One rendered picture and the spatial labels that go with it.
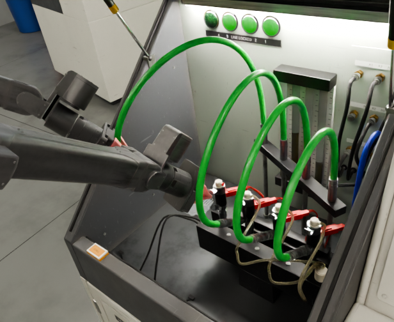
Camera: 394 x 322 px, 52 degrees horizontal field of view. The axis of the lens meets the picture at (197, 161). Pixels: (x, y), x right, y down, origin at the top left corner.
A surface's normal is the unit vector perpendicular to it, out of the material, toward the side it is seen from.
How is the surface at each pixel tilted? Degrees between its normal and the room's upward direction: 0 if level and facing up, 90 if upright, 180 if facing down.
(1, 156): 107
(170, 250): 0
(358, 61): 90
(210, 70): 90
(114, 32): 90
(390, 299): 76
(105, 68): 90
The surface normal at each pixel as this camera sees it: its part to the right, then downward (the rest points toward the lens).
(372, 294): -0.64, 0.31
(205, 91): -0.63, 0.51
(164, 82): 0.77, 0.29
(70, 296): -0.12, -0.81
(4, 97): 0.31, 0.25
